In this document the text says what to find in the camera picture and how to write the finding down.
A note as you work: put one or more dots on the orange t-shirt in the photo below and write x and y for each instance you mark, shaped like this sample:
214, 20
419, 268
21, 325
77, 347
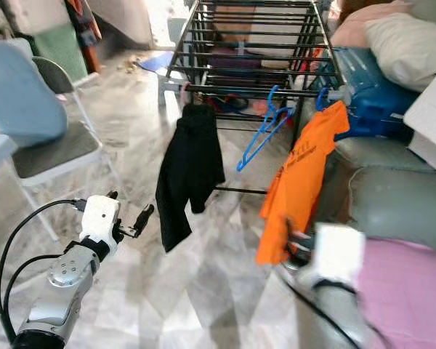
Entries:
301, 182

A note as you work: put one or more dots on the black garment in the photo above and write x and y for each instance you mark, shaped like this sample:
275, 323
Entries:
189, 167

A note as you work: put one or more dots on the blue plastic hanger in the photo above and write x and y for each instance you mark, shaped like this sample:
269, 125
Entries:
320, 102
261, 142

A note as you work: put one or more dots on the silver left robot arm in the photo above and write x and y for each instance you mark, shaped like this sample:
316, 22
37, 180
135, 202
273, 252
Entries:
62, 276

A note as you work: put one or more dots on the white grey folding chair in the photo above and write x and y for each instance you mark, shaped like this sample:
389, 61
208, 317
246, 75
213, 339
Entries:
62, 149

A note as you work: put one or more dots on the grey green leather sofa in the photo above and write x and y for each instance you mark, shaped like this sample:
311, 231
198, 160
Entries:
392, 203

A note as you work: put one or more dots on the pink mat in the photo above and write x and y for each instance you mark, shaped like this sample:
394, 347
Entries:
414, 291

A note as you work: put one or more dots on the blue grey chair cover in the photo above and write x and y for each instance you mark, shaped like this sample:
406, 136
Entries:
22, 94

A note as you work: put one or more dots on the blue floor mat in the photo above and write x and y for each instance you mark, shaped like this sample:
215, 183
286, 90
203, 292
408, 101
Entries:
156, 62

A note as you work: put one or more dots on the green cloth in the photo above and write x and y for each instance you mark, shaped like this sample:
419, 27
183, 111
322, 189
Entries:
62, 51

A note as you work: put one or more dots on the black metal drying rack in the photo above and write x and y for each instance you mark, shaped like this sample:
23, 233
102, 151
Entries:
240, 90

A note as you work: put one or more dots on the blue plastic storage box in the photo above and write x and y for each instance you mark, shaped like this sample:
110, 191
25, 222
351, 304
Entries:
378, 102

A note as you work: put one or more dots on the pink blanket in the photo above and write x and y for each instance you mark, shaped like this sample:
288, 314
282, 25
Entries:
356, 25

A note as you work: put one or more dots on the beige pillow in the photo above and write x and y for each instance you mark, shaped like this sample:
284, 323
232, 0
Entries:
414, 47

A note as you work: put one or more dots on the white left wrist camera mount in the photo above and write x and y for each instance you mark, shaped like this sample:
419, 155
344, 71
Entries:
104, 218

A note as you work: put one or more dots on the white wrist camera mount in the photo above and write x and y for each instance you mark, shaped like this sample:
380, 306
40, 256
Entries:
338, 254
104, 218

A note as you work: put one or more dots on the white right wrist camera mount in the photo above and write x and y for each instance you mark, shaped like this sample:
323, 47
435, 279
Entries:
338, 254

